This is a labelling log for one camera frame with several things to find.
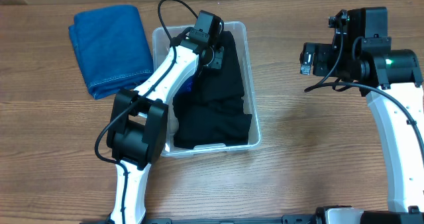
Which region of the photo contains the black cloth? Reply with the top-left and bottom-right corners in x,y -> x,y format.
193,31 -> 244,105
173,93 -> 252,149

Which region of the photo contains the blue green sequin cloth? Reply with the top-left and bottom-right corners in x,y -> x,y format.
179,76 -> 193,93

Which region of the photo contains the clear plastic storage container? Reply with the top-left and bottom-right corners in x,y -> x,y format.
162,21 -> 261,158

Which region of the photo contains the blue denim towel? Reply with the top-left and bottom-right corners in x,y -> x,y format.
69,5 -> 154,99

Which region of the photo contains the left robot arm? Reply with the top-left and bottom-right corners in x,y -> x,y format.
99,11 -> 224,223

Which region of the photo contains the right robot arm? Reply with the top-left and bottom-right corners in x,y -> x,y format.
299,7 -> 423,223

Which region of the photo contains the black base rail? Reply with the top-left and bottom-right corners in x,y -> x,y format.
142,214 -> 321,224

